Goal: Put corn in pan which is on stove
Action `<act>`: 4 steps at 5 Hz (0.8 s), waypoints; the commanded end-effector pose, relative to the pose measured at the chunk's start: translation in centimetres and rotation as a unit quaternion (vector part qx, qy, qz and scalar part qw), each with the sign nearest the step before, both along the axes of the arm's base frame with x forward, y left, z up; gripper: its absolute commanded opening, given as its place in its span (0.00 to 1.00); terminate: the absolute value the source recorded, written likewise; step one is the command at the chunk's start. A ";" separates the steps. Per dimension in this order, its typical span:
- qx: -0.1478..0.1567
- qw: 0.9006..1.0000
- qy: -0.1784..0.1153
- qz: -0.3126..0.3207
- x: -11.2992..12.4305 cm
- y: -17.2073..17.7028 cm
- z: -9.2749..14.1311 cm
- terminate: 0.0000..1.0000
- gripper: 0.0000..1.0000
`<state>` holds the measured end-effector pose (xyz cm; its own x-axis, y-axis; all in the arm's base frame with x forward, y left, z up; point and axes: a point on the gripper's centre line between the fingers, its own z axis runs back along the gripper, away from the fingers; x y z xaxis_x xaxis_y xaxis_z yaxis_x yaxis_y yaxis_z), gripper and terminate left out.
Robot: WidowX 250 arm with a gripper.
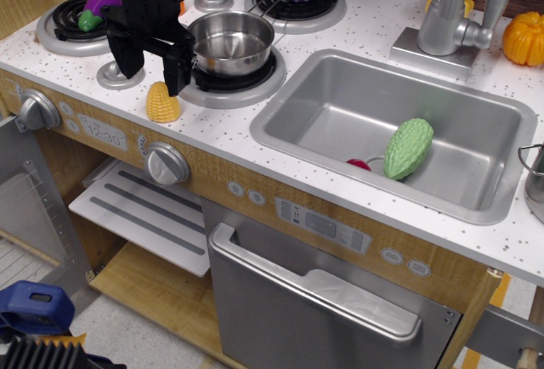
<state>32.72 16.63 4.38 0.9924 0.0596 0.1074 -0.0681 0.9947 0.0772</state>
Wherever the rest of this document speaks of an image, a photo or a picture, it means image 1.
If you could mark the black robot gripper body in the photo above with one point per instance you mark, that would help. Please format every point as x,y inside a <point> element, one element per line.
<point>152,24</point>

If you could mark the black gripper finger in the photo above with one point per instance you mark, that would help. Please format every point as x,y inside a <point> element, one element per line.
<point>177,67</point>
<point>128,55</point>

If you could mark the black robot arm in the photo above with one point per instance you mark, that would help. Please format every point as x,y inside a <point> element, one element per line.
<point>138,26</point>

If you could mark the front right stove burner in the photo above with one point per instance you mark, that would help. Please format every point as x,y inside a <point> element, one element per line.
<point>223,93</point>

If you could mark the stove burner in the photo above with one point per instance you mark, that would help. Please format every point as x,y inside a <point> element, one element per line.
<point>223,93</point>
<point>59,33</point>
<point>292,18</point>

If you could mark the yellow toy corn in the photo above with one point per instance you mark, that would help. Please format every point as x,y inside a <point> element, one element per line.
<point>160,106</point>

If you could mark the stainless steel pan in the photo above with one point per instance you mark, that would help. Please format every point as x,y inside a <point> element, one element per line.
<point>231,43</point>

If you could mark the front left stove burner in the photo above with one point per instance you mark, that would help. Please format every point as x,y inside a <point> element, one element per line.
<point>59,33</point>

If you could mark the back right stove burner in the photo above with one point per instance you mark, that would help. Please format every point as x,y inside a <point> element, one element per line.
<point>292,18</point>

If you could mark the silver stovetop knob front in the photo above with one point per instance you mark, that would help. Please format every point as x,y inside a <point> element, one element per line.
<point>109,76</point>

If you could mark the silver stovetop knob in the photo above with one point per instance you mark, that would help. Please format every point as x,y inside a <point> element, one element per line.
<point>209,6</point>
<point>109,76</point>

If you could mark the purple toy eggplant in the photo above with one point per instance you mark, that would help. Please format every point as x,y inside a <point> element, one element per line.
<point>91,16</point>

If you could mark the silver stovetop knob middle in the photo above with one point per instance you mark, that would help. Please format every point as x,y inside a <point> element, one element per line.
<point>209,6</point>

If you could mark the oven clock display panel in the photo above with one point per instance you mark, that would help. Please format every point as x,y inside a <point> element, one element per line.
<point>103,132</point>

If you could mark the right silver oven knob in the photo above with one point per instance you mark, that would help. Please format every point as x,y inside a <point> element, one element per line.
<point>164,165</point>

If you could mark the silver oven knob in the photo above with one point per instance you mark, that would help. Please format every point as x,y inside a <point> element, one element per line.
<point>37,111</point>
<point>164,165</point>

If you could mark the left silver oven knob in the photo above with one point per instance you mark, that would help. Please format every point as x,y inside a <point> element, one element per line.
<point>37,111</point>

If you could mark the white oven rack shelf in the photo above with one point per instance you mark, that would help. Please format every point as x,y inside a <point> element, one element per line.
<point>165,221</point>

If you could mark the grey toy sink basin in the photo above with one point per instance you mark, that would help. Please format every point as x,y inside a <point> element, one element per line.
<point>339,111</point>

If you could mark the open oven door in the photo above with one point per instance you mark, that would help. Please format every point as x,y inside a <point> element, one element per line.
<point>39,242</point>

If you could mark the red toy vegetable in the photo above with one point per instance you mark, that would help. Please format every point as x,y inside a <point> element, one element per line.
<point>359,163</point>

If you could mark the green toy bitter melon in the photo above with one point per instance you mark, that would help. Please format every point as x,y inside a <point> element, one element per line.
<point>407,148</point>

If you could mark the silver dishwasher door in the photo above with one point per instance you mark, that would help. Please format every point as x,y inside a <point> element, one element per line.
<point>282,303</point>

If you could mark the dishwasher control panel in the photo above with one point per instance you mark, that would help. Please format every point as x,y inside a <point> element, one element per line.
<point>322,225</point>

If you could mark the blue clamp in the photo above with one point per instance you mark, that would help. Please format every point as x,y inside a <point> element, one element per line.
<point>36,309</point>

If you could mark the silver toy faucet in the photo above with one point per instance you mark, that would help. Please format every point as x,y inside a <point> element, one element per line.
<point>448,42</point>

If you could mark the yellow toy behind faucet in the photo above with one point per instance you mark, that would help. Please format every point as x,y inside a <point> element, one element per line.
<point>468,7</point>

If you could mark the orange toy pumpkin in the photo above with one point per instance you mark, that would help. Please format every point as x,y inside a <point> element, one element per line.
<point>522,40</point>

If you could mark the silver metal pot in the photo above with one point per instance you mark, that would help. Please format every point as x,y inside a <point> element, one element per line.
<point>534,183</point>

